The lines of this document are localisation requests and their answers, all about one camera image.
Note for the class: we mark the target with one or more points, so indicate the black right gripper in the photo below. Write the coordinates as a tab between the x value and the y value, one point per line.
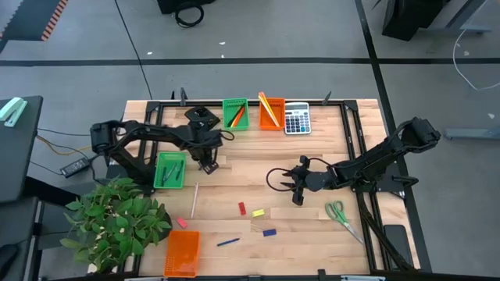
314	180

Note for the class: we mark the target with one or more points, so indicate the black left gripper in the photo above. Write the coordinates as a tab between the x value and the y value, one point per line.
205	142

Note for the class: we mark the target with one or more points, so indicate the yellow pen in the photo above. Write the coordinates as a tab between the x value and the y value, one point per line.
233	124

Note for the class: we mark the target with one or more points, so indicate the black pen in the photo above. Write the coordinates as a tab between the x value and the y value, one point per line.
235	116

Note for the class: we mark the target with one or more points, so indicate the grey crayon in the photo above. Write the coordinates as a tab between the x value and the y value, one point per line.
172	172

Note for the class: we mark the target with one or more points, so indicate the red eraser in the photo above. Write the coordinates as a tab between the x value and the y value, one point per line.
242	208

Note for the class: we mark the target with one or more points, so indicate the wooden stick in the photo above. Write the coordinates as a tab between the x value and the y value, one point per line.
195	200

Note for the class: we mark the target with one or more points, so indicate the pink eraser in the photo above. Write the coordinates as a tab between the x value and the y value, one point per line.
182	223

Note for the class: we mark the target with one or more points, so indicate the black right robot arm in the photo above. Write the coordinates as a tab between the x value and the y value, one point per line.
390	152

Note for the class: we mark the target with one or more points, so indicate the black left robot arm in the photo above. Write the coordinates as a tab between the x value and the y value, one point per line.
102	137

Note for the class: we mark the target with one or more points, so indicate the black stapler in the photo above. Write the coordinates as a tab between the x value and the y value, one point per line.
201	115

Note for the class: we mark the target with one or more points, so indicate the green plastic bin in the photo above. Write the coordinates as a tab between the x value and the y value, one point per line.
226	113
158	171

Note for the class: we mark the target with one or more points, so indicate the yellow eraser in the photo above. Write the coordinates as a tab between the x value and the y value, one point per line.
258	213

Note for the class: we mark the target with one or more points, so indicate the blue eraser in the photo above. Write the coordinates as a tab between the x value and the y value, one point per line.
269	232

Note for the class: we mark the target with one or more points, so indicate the silver desk calculator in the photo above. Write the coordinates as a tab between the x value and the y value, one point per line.
297	121

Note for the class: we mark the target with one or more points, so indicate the orange plastic bin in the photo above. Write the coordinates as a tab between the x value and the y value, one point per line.
181	253
265	123

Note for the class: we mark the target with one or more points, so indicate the black rectangular pad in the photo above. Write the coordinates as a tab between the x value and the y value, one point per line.
396	242

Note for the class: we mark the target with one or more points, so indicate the green potted plant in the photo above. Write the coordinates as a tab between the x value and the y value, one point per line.
113	222

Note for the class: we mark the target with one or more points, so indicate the black power adapter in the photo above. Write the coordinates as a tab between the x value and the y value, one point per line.
75	167

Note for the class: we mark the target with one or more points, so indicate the black equipment case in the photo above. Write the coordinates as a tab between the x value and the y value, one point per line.
183	4

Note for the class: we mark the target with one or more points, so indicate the grey desk foot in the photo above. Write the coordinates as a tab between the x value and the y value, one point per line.
472	133
468	30

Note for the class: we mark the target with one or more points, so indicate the black side table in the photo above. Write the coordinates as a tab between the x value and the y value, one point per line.
19	164

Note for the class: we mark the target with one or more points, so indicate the mint green stapler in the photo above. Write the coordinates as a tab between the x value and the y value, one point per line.
13	111

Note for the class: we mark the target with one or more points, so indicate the black cabinet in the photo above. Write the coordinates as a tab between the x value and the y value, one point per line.
410	19

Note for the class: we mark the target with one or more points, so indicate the black mat with orange stripes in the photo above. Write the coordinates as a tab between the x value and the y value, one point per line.
31	19

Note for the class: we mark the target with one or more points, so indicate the black frame clamp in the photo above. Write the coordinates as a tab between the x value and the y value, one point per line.
183	97
322	274
326	99

